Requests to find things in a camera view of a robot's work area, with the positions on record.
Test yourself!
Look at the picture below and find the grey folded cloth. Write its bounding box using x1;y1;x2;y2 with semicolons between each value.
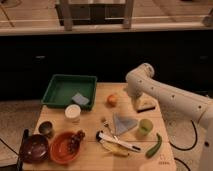
113;114;138;135

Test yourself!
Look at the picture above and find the small metal cup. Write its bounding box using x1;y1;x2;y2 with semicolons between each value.
38;121;54;138

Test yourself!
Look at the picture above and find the green chili pepper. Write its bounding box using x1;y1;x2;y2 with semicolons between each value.
145;133;162;158

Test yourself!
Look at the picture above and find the green plastic cup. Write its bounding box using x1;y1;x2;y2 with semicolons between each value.
138;119;153;136

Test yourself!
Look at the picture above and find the yellow banana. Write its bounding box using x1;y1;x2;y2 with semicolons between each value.
102;142;129;157

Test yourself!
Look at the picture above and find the grey sponge in tray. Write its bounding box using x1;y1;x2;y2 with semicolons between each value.
72;93;89;105

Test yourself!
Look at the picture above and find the orange apple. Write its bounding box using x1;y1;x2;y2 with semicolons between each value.
107;94;118;107

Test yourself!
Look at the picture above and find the wooden chair frame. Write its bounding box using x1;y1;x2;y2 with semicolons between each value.
54;0;134;31

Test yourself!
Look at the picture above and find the black handled tool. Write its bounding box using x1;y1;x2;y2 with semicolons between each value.
16;128;30;171

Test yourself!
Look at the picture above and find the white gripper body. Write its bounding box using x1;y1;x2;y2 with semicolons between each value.
131;96;151;110

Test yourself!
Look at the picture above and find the white paper cup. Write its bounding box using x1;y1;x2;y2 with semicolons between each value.
65;104;81;123

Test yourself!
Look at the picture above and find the orange bowl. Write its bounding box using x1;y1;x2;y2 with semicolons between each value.
49;132;80;165

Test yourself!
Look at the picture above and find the green plastic tray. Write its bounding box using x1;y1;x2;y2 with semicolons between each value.
42;74;97;110

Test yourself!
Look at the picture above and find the black cable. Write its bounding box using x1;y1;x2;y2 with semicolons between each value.
168;119;199;152

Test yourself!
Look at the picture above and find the dark purple bowl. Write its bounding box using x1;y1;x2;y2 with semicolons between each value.
19;134;49;164

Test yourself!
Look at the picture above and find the dark grape bunch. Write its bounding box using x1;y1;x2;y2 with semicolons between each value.
68;130;85;153

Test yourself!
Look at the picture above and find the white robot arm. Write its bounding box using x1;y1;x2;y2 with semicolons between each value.
125;63;213;171

